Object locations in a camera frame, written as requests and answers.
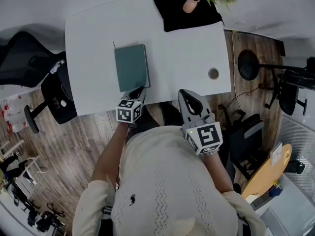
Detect round wooden side table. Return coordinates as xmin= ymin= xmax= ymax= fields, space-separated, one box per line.
xmin=240 ymin=143 xmax=293 ymax=204

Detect person's cream knit sweater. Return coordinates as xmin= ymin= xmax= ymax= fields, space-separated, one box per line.
xmin=72 ymin=125 xmax=267 ymax=236

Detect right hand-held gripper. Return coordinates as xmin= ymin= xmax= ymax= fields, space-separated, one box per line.
xmin=177 ymin=89 xmax=224 ymax=156

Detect round desk cable grommet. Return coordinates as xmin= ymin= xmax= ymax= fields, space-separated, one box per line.
xmin=208 ymin=67 xmax=220 ymax=81

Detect black chair with round seat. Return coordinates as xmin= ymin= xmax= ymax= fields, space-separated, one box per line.
xmin=237 ymin=49 xmax=315 ymax=117

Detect person's right forearm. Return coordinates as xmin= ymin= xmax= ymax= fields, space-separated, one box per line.
xmin=202 ymin=150 xmax=234 ymax=194

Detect white frame table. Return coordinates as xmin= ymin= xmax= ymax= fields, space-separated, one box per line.
xmin=0 ymin=138 xmax=46 ymax=194

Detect black mesh office chair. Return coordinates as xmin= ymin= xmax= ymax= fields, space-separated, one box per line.
xmin=0 ymin=30 xmax=78 ymax=134

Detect person's left forearm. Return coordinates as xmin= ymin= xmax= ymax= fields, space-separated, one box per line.
xmin=91 ymin=122 xmax=130 ymax=189

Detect person's dark trousers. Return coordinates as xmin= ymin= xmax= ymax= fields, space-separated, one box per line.
xmin=126 ymin=101 xmax=184 ymax=146

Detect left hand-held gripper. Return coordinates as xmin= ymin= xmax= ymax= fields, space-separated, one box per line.
xmin=115 ymin=86 xmax=148 ymax=125

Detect black cable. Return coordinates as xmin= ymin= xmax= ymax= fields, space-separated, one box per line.
xmin=225 ymin=86 xmax=260 ymax=109

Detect white card stand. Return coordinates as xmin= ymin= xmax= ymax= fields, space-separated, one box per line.
xmin=270 ymin=142 xmax=284 ymax=167

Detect green notebook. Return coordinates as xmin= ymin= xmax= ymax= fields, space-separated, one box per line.
xmin=112 ymin=41 xmax=151 ymax=93

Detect black swivel chair base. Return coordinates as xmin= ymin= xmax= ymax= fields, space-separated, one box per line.
xmin=26 ymin=202 xmax=66 ymax=234

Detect pink ceramic vase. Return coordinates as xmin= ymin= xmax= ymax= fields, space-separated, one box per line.
xmin=182 ymin=0 xmax=201 ymax=14

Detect black cloth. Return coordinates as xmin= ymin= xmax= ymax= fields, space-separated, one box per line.
xmin=152 ymin=0 xmax=225 ymax=33

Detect black grey office chair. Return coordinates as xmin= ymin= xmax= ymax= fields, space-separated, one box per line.
xmin=218 ymin=104 xmax=269 ymax=181

